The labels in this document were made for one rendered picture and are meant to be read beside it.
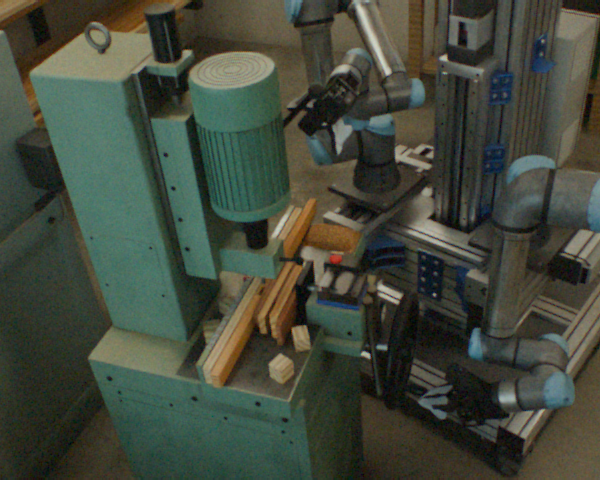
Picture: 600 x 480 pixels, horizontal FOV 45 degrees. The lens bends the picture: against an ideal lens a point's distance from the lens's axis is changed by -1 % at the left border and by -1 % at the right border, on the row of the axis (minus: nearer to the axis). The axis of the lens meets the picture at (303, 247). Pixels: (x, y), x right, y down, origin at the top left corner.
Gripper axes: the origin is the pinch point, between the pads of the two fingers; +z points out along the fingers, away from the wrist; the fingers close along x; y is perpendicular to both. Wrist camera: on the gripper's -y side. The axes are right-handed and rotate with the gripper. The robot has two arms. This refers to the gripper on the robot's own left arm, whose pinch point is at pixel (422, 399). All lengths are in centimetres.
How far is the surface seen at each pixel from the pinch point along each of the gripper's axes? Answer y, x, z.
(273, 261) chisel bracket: -47.7, -1.1, 14.1
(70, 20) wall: -122, 211, 231
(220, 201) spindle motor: -68, -7, 12
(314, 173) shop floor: 8, 187, 124
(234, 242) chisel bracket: -54, 1, 23
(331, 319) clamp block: -30.0, -2.6, 7.9
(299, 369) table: -28.4, -16.6, 11.6
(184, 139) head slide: -83, -6, 11
